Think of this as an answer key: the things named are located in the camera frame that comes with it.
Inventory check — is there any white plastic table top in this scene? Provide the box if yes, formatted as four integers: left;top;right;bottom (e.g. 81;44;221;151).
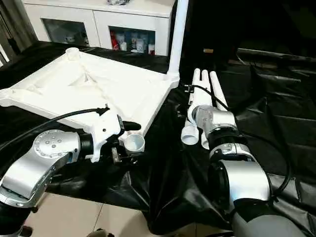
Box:
0;47;181;155

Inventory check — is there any black robot left foot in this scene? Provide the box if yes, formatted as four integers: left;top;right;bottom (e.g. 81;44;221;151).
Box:
89;228;114;237

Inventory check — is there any dark grey bar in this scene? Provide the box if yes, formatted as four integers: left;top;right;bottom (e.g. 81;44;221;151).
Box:
237;48;316;63

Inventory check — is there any black mat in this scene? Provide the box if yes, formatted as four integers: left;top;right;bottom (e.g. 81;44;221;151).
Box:
0;40;316;237

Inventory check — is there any white glass-door cabinet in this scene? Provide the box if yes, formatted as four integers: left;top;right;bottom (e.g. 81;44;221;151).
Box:
22;0;177;56

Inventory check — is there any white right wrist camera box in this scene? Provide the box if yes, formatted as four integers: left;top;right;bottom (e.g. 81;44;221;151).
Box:
188;101;213;130

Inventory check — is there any white plastic table leg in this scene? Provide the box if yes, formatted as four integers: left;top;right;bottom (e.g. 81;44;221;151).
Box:
180;68;202;146
209;71;233;112
199;69;214;150
167;0;190;79

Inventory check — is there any grey metal rack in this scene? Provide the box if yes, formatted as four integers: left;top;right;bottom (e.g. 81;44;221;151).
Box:
0;0;30;55

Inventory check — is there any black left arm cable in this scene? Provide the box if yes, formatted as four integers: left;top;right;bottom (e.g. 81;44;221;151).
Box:
0;105;110;154

